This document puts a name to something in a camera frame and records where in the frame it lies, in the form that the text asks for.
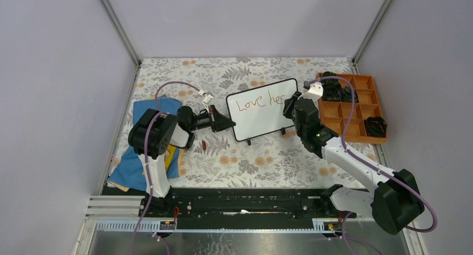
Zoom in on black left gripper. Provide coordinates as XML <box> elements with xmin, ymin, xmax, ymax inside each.
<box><xmin>188</xmin><ymin>104</ymin><xmax>235</xmax><ymax>132</ymax></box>

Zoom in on black framed whiteboard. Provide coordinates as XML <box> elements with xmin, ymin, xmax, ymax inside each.
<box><xmin>226</xmin><ymin>78</ymin><xmax>298</xmax><ymax>142</ymax></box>

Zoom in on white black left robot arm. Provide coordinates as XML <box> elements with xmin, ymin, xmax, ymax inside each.
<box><xmin>128</xmin><ymin>105</ymin><xmax>236</xmax><ymax>216</ymax></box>

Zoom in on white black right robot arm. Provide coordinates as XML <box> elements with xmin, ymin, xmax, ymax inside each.
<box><xmin>282</xmin><ymin>92</ymin><xmax>426</xmax><ymax>235</ymax></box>

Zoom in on floral patterned table mat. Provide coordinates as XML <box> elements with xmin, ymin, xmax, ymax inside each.
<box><xmin>106</xmin><ymin>57</ymin><xmax>361</xmax><ymax>191</ymax></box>

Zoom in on orange compartment tray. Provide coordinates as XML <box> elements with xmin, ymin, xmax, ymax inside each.
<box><xmin>318</xmin><ymin>74</ymin><xmax>388</xmax><ymax>145</ymax></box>

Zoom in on blue cartoon cloth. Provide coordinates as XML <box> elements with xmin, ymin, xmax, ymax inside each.
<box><xmin>108</xmin><ymin>94</ymin><xmax>189</xmax><ymax>192</ymax></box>

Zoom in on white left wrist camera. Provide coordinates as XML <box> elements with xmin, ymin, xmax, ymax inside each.
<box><xmin>198</xmin><ymin>90</ymin><xmax>214</xmax><ymax>113</ymax></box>

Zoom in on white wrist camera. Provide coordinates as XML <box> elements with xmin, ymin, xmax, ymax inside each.
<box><xmin>198</xmin><ymin>90</ymin><xmax>214</xmax><ymax>113</ymax></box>
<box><xmin>301</xmin><ymin>81</ymin><xmax>324</xmax><ymax>103</ymax></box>

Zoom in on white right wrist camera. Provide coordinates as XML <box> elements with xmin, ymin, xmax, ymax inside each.
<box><xmin>301</xmin><ymin>81</ymin><xmax>324</xmax><ymax>103</ymax></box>

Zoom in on dark coiled cable middle left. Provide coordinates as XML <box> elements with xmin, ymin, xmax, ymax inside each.
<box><xmin>322</xmin><ymin>82</ymin><xmax>343</xmax><ymax>102</ymax></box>

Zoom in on dark coiled cable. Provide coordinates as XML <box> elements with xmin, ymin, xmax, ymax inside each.
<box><xmin>340</xmin><ymin>86</ymin><xmax>359</xmax><ymax>104</ymax></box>
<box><xmin>364</xmin><ymin>116</ymin><xmax>388</xmax><ymax>138</ymax></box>
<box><xmin>320</xmin><ymin>71</ymin><xmax>340</xmax><ymax>85</ymax></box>
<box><xmin>322</xmin><ymin>82</ymin><xmax>343</xmax><ymax>102</ymax></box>

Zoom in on dark coiled cable top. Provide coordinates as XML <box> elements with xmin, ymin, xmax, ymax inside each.
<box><xmin>320</xmin><ymin>71</ymin><xmax>340</xmax><ymax>85</ymax></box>

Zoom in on dark coiled cable middle right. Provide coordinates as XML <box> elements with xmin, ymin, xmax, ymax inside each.
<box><xmin>340</xmin><ymin>86</ymin><xmax>359</xmax><ymax>104</ymax></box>

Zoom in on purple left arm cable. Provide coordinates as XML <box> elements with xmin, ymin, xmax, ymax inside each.
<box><xmin>128</xmin><ymin>81</ymin><xmax>200</xmax><ymax>255</ymax></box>

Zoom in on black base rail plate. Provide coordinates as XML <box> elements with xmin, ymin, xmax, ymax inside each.
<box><xmin>138</xmin><ymin>187</ymin><xmax>346</xmax><ymax>230</ymax></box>

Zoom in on dark coiled cable lower right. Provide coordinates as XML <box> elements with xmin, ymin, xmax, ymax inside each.
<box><xmin>364</xmin><ymin>116</ymin><xmax>388</xmax><ymax>138</ymax></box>

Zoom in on right aluminium frame post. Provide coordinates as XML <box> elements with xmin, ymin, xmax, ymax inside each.
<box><xmin>351</xmin><ymin>0</ymin><xmax>394</xmax><ymax>67</ymax></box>

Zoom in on aluminium frame post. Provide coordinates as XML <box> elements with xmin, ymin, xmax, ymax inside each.
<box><xmin>351</xmin><ymin>0</ymin><xmax>394</xmax><ymax>67</ymax></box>
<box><xmin>98</xmin><ymin>0</ymin><xmax>141</xmax><ymax>67</ymax></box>

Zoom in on left aluminium frame post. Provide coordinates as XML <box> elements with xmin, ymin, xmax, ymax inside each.
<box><xmin>98</xmin><ymin>0</ymin><xmax>141</xmax><ymax>67</ymax></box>

